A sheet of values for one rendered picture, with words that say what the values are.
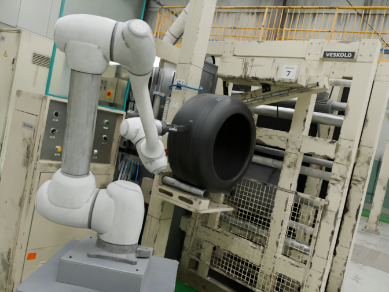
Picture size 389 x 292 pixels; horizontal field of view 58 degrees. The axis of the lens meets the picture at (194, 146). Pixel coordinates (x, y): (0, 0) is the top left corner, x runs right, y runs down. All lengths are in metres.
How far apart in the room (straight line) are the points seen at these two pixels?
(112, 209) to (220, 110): 0.91
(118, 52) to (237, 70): 1.34
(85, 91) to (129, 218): 0.47
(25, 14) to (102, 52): 11.06
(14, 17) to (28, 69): 6.76
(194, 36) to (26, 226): 1.51
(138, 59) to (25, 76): 4.18
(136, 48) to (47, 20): 11.50
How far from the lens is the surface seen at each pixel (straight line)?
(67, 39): 1.21
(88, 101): 1.23
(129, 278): 1.29
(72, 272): 1.33
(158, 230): 2.38
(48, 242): 2.31
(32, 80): 5.36
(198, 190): 2.03
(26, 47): 5.30
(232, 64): 2.43
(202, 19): 2.39
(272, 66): 2.27
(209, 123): 1.90
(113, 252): 1.35
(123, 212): 1.31
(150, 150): 1.52
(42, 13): 12.54
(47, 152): 2.18
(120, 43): 1.16
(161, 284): 1.44
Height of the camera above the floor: 1.26
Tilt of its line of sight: 3 degrees down
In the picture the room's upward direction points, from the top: 12 degrees clockwise
